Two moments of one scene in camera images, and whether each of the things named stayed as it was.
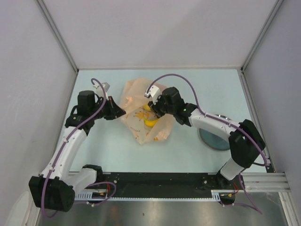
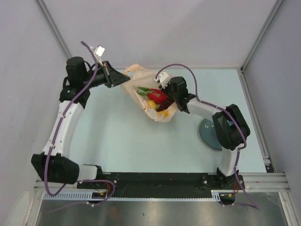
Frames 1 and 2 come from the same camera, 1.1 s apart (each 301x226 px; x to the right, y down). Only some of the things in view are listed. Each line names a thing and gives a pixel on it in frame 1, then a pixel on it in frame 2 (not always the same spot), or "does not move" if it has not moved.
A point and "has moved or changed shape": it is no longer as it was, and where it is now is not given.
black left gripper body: x=103 y=112 to x=102 y=76
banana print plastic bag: x=132 y=100 has moved or changed shape
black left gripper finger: x=114 y=110 to x=116 y=77
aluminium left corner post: x=60 y=38 does not move
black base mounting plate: x=163 y=184 does not move
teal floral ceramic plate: x=214 y=140 does not move
